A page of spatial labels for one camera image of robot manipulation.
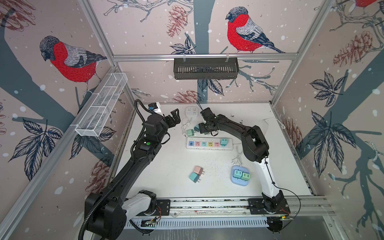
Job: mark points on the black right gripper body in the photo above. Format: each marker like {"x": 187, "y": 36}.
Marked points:
{"x": 205, "y": 126}

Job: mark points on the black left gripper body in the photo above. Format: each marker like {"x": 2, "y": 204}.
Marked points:
{"x": 167, "y": 122}

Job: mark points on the teal plug adapter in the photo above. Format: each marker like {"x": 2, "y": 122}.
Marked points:
{"x": 237, "y": 174}
{"x": 224, "y": 142}
{"x": 197, "y": 128}

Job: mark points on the white long power strip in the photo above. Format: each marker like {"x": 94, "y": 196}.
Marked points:
{"x": 195, "y": 143}

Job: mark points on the light green plug adapter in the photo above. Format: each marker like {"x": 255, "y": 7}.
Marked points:
{"x": 245, "y": 177}

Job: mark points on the blue rounded power strip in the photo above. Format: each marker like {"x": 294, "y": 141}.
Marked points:
{"x": 239, "y": 182}

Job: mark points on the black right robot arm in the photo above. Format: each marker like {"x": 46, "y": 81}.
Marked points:
{"x": 256, "y": 150}

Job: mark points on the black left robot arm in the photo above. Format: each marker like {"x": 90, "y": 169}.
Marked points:
{"x": 107, "y": 212}

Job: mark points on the dark green plug adapter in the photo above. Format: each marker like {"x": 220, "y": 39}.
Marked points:
{"x": 190, "y": 132}

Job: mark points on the pink plug adapter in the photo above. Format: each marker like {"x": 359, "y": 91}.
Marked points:
{"x": 198, "y": 170}

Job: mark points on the white square power strip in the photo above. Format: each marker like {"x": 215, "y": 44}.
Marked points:
{"x": 191, "y": 112}

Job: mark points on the teal green front adapter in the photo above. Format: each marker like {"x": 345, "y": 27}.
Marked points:
{"x": 194, "y": 177}

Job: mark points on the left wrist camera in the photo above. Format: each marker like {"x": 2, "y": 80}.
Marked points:
{"x": 155, "y": 108}

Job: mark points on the black hanging wire basket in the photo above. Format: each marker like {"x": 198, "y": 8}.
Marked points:
{"x": 206, "y": 68}

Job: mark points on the white mesh wall shelf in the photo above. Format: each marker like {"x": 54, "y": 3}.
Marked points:
{"x": 96, "y": 116}

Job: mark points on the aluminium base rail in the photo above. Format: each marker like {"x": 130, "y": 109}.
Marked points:
{"x": 229, "y": 212}

